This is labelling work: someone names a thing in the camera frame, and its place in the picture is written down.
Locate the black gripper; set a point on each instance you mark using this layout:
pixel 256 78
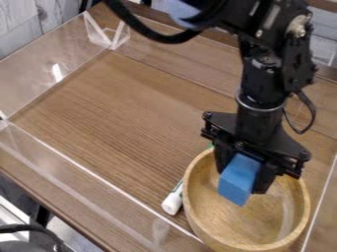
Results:
pixel 253 132

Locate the blue rectangular block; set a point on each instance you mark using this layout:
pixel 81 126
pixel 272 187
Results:
pixel 237 179

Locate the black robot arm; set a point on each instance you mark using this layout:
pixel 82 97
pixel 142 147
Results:
pixel 273 29

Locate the brown wooden bowl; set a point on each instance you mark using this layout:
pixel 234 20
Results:
pixel 267 225

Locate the white green marker pen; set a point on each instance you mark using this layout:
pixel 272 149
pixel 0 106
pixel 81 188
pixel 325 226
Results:
pixel 173 202

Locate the black metal table leg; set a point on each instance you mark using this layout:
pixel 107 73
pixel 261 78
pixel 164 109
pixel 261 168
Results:
pixel 43 216

